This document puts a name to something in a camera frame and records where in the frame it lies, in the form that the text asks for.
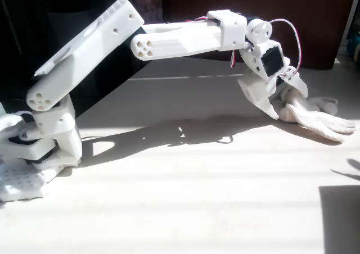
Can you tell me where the dark brown wooden cabinet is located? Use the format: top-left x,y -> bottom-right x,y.
168,0 -> 358,71

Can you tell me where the blue round object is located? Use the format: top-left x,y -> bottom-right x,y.
346,23 -> 360,58

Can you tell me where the red white black servo cable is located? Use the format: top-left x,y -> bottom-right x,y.
192,16 -> 302,78

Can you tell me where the white frame post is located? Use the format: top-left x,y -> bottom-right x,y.
339,0 -> 360,55

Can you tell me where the white perforated base plate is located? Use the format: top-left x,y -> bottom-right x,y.
0,164 -> 50,203

